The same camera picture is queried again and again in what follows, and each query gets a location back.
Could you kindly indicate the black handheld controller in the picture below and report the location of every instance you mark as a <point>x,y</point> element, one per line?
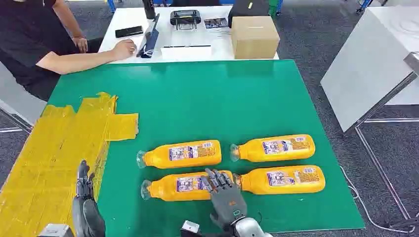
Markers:
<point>185,16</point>

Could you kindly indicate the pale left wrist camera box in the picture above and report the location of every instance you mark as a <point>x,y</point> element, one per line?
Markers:
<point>55,231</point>

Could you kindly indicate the green table mat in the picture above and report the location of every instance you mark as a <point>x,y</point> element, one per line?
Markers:
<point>203,104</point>

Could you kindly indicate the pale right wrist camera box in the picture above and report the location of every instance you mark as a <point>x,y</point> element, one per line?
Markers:
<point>190,228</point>

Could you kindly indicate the printed leaflet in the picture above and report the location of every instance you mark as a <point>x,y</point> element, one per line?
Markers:
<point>216,23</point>

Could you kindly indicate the cardboard box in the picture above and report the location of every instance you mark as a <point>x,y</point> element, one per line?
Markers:
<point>255,39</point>

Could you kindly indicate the person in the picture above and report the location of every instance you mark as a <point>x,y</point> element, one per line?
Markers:
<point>19,39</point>

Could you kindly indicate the person's left hand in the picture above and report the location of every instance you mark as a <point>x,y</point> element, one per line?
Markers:
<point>81,44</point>

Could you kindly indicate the yellow taped sheet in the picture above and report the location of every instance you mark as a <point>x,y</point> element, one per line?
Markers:
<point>49,147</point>

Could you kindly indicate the green crate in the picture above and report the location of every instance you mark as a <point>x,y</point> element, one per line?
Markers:
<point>273,7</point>

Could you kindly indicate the white side table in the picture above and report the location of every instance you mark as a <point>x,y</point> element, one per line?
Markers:
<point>363,72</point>

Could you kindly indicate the blue metal frame leg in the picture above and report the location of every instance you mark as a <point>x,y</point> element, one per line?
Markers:
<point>364,5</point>
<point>111,5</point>

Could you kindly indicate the black bag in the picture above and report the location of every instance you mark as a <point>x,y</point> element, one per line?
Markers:
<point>245,11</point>

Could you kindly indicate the white desk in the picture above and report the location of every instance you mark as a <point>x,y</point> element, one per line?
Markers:
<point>170,36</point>

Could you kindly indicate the orange drink bottle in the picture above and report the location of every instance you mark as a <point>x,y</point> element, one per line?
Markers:
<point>183,153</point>
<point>284,180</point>
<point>275,148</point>
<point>176,188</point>

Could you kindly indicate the pale grey seat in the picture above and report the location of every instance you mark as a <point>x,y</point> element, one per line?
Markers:
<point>16,98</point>

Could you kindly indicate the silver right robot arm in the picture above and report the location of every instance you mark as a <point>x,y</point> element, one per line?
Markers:
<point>250,229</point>

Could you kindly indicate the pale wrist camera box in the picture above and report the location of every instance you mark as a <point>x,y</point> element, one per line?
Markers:
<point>55,231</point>
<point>190,228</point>

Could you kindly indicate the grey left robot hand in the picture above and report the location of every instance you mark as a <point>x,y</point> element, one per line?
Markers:
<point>87,216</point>

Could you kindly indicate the black cylinder flask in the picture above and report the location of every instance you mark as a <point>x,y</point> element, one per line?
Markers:
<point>149,8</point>

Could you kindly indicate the person's right hand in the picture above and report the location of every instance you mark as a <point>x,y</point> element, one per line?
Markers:
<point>124,49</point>

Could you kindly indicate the white flat box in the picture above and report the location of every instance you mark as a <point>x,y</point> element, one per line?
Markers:
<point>186,53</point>

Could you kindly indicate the metal table frame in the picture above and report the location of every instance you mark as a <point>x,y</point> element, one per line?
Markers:
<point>383,173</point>

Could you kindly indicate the black phone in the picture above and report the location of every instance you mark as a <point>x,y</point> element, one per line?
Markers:
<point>129,31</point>

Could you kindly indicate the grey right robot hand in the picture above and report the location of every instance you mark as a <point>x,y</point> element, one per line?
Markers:
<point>227,204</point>

